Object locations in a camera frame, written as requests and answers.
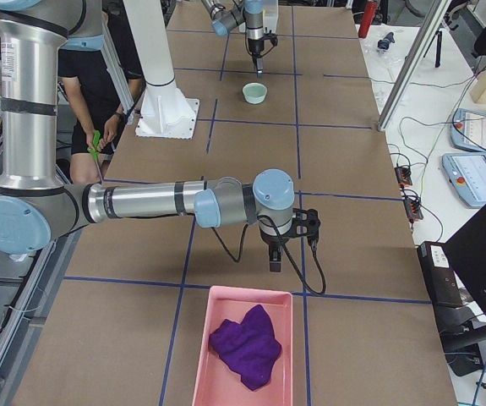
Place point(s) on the person hand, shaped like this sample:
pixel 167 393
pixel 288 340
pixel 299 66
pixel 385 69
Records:
pixel 110 132

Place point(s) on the white camera mast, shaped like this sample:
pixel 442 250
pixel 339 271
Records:
pixel 165 112

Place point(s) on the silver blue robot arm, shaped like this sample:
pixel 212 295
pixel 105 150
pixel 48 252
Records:
pixel 248 13
pixel 36 207

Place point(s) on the lower teach pendant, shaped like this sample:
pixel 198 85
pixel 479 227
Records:
pixel 467 174

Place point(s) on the pink plastic bin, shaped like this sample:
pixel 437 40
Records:
pixel 215 383

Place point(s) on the clear plastic bin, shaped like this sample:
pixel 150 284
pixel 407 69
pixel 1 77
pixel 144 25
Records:
pixel 270 15

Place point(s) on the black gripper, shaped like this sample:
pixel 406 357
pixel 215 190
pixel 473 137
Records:
pixel 271 243
pixel 253 45

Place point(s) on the black desktop computer box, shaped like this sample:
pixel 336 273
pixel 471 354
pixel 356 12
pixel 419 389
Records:
pixel 439 277

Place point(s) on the mint green bowl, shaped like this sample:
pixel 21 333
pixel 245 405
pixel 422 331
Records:
pixel 254 93

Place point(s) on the aluminium frame post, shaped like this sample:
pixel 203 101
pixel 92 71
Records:
pixel 431 24

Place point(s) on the purple cloth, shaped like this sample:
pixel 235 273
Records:
pixel 248 348

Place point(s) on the red cylinder bottle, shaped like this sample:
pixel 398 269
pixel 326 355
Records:
pixel 367 19

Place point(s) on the upper teach pendant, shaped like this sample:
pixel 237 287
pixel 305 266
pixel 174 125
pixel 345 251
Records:
pixel 468 130

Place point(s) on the person in black clothes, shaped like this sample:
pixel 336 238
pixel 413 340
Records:
pixel 93 98

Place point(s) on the teach pendant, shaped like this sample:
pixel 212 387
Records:
pixel 467 174
pixel 468 130

